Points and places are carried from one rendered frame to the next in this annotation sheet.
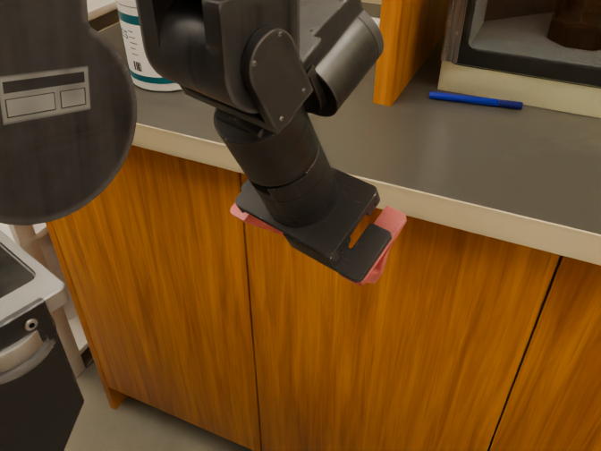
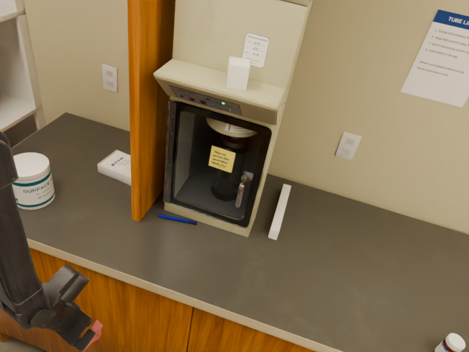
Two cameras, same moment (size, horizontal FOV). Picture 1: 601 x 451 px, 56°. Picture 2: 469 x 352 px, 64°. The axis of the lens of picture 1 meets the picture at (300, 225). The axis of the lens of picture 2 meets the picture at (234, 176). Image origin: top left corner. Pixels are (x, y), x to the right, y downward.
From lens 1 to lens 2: 0.63 m
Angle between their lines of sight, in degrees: 12
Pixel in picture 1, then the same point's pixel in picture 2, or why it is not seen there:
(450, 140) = (159, 246)
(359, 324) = (124, 316)
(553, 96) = (209, 220)
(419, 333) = (149, 322)
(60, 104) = not seen: outside the picture
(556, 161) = (199, 258)
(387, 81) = (137, 213)
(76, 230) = not seen: outside the picture
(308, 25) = (58, 287)
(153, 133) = not seen: hidden behind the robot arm
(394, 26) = (137, 195)
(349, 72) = (74, 295)
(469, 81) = (176, 209)
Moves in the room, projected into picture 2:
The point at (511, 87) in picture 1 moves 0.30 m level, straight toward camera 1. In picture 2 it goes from (192, 214) to (160, 281)
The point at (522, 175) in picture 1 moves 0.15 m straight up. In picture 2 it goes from (182, 267) to (186, 235)
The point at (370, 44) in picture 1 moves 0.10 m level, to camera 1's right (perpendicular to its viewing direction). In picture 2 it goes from (82, 283) to (131, 283)
